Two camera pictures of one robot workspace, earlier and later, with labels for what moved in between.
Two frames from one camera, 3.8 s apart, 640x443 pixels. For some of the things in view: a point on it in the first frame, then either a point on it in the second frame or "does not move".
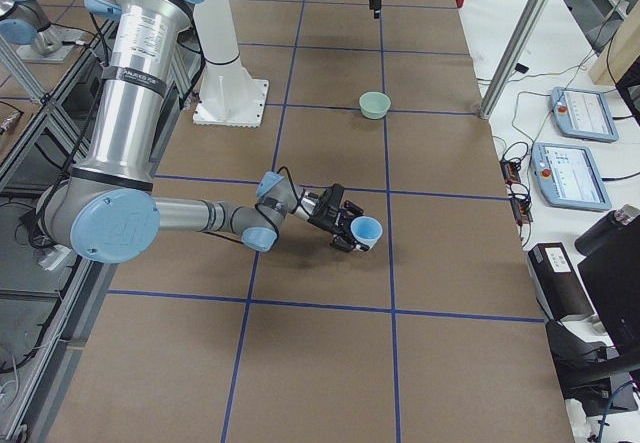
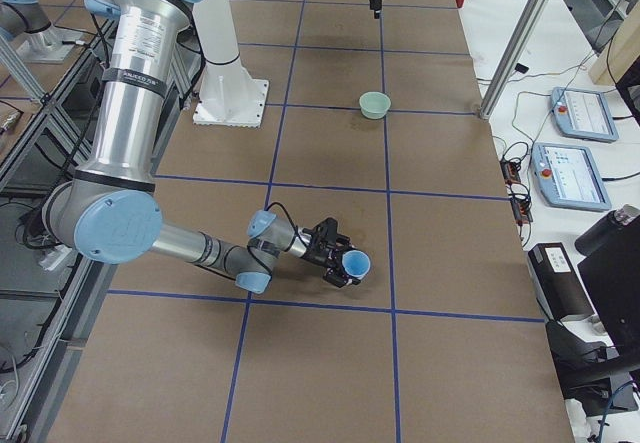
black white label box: [560, 286] does not move
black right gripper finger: [338, 242] -> [337, 276]
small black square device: [521, 68] does not move
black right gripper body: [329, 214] -> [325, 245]
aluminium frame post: [512, 64] does not move
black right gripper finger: [352, 207] -> [339, 238]
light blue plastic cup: [366, 230] -> [355, 263]
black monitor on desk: [612, 279] does not move
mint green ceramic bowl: [374, 105] does not move
